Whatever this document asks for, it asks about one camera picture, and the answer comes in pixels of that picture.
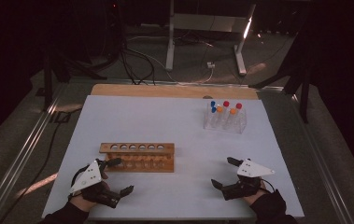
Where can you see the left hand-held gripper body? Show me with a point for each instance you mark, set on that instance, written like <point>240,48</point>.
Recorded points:
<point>89,177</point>

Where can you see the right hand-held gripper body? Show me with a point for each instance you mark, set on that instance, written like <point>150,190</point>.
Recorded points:
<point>252,170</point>

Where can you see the wooden test tube rack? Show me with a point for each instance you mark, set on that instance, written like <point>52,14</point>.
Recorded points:
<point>140,158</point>

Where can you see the clear plastic test tube rack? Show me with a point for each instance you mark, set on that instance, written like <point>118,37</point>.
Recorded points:
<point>227,124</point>

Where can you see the orange-capped test tube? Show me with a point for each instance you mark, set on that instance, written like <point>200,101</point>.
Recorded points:
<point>233,111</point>
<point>219,109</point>

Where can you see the red-capped test tube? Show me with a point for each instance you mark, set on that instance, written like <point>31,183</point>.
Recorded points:
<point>238,106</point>
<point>226,104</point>

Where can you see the person's right hand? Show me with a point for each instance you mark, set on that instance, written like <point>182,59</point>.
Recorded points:
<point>255,196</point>

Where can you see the person's left hand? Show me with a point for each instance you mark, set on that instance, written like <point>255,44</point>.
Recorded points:
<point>82,203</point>

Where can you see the white table sheet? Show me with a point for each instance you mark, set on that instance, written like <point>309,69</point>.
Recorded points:
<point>171,124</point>

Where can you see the white plug adapter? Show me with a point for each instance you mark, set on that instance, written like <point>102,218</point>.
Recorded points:
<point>210,65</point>

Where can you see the black tripod stand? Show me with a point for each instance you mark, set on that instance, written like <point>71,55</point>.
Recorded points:
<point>299,81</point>
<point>59,70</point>

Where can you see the aluminium rail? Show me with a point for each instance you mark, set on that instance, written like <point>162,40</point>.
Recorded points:
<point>324,161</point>
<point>19,158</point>

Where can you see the white metal stand frame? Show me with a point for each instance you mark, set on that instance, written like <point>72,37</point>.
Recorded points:
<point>209,22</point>

